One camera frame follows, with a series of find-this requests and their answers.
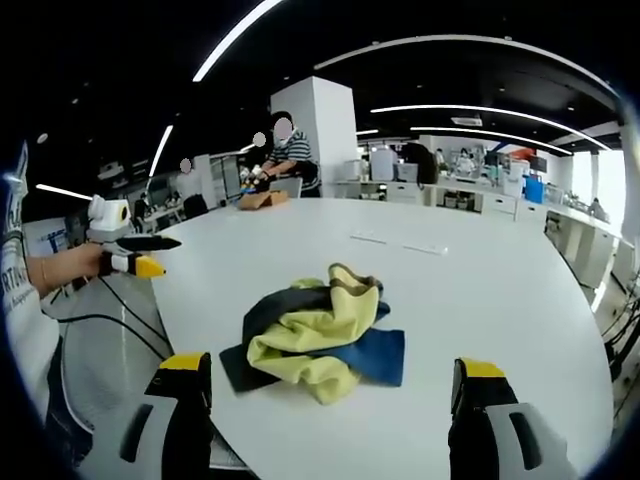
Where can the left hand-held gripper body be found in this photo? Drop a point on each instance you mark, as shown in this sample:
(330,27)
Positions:
(107,220)

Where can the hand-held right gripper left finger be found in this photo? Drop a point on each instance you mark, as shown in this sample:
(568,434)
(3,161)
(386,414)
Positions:
(187,400)

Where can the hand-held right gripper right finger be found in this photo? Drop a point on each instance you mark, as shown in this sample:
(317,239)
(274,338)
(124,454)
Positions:
(480,415)

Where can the yellow and dark garment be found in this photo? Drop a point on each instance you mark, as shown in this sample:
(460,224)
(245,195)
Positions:
(320,345)

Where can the person's left hand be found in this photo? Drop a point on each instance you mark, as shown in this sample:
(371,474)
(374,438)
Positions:
(80,264)

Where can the black office chair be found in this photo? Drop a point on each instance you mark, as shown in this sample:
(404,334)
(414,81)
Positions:
(195,205)

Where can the short ceiling light strip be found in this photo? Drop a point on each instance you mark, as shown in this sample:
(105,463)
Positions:
(161,149)

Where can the white pillar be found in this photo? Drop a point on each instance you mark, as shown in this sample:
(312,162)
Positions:
(325,130)

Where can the white cabinet row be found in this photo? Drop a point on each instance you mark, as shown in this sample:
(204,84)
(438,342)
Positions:
(450,195)

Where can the long ceiling light strip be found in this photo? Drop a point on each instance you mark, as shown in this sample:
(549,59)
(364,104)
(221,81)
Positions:
(235,32)

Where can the blue bin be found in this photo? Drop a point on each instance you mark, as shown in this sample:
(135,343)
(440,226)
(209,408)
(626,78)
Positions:
(534,190)

